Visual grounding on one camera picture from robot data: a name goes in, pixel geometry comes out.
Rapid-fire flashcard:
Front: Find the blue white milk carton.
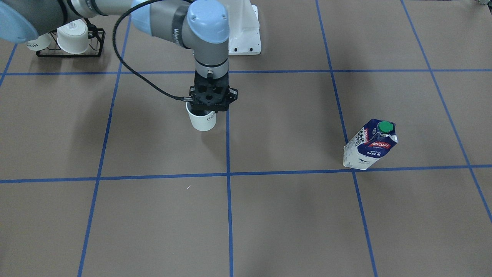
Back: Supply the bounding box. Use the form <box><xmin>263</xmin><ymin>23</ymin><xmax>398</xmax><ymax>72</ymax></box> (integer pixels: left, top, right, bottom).
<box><xmin>343</xmin><ymin>119</ymin><xmax>398</xmax><ymax>170</ymax></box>

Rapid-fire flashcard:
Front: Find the white cup with lettering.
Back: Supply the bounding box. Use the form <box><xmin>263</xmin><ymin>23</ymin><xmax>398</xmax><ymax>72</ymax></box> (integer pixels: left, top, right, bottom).
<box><xmin>25</xmin><ymin>33</ymin><xmax>52</xmax><ymax>51</ymax></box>

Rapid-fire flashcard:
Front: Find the white upside-down cup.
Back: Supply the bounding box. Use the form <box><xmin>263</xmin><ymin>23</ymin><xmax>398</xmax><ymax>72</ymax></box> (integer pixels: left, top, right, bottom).
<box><xmin>57</xmin><ymin>19</ymin><xmax>89</xmax><ymax>55</ymax></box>

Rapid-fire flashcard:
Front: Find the white mug grey inside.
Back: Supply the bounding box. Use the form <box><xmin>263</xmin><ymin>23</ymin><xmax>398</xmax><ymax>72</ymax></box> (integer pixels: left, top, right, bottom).
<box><xmin>186</xmin><ymin>102</ymin><xmax>216</xmax><ymax>132</ymax></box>

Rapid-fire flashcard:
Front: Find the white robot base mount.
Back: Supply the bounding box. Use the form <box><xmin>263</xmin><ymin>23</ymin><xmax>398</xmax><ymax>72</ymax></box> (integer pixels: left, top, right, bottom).
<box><xmin>224</xmin><ymin>0</ymin><xmax>262</xmax><ymax>56</ymax></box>

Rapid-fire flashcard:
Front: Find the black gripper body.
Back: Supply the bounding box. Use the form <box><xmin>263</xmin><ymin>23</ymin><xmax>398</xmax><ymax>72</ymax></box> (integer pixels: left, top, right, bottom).
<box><xmin>189</xmin><ymin>72</ymin><xmax>238</xmax><ymax>112</ymax></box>

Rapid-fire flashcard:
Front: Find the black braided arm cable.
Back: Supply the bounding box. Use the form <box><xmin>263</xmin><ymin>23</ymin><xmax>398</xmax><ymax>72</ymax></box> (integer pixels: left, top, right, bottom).
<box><xmin>112</xmin><ymin>0</ymin><xmax>193</xmax><ymax>101</ymax></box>

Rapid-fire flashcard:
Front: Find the black wire cup rack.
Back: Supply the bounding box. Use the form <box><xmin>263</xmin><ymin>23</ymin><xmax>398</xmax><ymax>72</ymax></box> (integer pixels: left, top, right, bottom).
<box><xmin>26</xmin><ymin>19</ymin><xmax>106</xmax><ymax>58</ymax></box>

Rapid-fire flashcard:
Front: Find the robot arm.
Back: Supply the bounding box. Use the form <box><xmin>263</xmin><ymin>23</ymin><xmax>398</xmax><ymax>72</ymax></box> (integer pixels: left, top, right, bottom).
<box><xmin>0</xmin><ymin>0</ymin><xmax>238</xmax><ymax>112</ymax></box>

